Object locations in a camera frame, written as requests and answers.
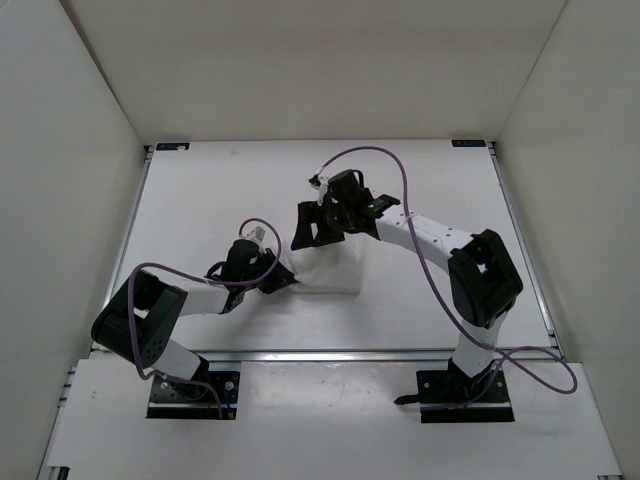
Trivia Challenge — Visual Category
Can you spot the aluminium table edge rail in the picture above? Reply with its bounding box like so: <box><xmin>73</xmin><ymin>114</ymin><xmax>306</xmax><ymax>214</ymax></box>
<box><xmin>199</xmin><ymin>349</ymin><xmax>453</xmax><ymax>363</ymax></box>

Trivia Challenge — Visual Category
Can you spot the left aluminium side rail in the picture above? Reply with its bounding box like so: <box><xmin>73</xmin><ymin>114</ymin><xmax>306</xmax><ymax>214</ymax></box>
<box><xmin>92</xmin><ymin>145</ymin><xmax>154</xmax><ymax>354</ymax></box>

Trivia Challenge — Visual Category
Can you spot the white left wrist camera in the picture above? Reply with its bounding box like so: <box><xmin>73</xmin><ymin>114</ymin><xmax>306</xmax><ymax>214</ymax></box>
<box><xmin>245</xmin><ymin>226</ymin><xmax>266</xmax><ymax>250</ymax></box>

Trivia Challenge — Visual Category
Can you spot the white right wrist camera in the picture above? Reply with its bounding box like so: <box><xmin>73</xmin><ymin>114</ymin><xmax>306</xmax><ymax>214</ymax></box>
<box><xmin>308</xmin><ymin>169</ymin><xmax>329</xmax><ymax>206</ymax></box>

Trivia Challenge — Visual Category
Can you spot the right aluminium side rail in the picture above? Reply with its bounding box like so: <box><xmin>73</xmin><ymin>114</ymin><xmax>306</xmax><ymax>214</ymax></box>
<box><xmin>487</xmin><ymin>142</ymin><xmax>564</xmax><ymax>356</ymax></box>

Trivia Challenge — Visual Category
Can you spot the white pleated skirt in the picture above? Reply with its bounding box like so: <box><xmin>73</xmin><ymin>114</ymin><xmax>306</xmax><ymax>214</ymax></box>
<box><xmin>282</xmin><ymin>236</ymin><xmax>366</xmax><ymax>295</ymax></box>

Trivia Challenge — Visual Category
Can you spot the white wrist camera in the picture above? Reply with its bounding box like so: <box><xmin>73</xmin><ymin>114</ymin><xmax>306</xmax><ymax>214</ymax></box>
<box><xmin>245</xmin><ymin>226</ymin><xmax>266</xmax><ymax>250</ymax></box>
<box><xmin>308</xmin><ymin>169</ymin><xmax>329</xmax><ymax>206</ymax></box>

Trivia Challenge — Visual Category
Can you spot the blue right corner label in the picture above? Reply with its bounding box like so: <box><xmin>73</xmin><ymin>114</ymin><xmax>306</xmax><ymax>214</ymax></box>
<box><xmin>451</xmin><ymin>139</ymin><xmax>486</xmax><ymax>148</ymax></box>

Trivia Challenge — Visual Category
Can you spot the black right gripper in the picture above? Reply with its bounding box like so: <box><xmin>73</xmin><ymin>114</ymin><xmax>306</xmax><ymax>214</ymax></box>
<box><xmin>292</xmin><ymin>201</ymin><xmax>353</xmax><ymax>252</ymax></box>

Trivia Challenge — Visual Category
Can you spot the blue corner label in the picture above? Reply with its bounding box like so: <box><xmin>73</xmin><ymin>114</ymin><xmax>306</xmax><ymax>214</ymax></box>
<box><xmin>451</xmin><ymin>139</ymin><xmax>486</xmax><ymax>148</ymax></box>
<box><xmin>155</xmin><ymin>142</ymin><xmax>190</xmax><ymax>151</ymax></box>

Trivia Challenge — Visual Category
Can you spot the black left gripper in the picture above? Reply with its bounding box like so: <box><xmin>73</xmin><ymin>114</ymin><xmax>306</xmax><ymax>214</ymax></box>
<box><xmin>242</xmin><ymin>247</ymin><xmax>298</xmax><ymax>294</ymax></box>

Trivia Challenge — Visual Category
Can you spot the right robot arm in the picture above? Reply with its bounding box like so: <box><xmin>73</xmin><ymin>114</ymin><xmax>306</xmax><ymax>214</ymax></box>
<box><xmin>291</xmin><ymin>169</ymin><xmax>523</xmax><ymax>401</ymax></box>

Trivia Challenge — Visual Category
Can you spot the blue left corner label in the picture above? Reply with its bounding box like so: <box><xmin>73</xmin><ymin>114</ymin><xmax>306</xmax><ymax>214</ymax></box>
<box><xmin>155</xmin><ymin>142</ymin><xmax>190</xmax><ymax>151</ymax></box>

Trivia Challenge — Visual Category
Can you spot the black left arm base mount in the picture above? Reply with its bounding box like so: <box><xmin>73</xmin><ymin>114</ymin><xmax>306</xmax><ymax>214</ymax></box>
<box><xmin>146</xmin><ymin>366</ymin><xmax>241</xmax><ymax>421</ymax></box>

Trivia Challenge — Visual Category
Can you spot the aluminium side rail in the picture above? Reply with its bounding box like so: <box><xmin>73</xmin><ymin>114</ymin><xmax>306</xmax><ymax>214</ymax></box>
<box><xmin>92</xmin><ymin>145</ymin><xmax>154</xmax><ymax>354</ymax></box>
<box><xmin>487</xmin><ymin>142</ymin><xmax>564</xmax><ymax>356</ymax></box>

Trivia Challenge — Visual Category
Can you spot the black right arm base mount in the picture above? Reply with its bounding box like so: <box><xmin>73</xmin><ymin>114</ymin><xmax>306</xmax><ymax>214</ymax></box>
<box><xmin>394</xmin><ymin>360</ymin><xmax>515</xmax><ymax>424</ymax></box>

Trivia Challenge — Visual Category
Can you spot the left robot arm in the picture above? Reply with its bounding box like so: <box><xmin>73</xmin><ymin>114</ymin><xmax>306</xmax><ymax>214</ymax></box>
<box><xmin>91</xmin><ymin>239</ymin><xmax>296</xmax><ymax>398</ymax></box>

